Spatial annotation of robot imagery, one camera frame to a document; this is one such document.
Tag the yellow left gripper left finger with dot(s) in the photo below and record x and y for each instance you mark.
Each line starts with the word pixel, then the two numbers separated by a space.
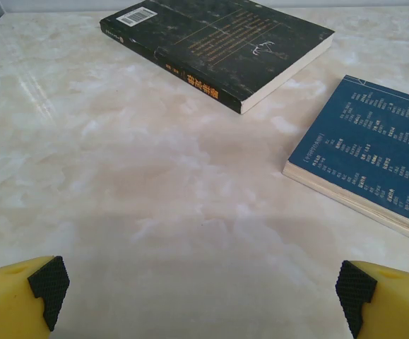
pixel 6 303

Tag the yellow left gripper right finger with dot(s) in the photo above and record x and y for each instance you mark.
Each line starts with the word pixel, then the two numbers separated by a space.
pixel 395 303

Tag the blue paperback book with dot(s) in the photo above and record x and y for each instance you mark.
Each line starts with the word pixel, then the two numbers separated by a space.
pixel 377 155

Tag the black paperback book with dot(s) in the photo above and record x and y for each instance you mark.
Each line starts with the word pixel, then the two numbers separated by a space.
pixel 232 46

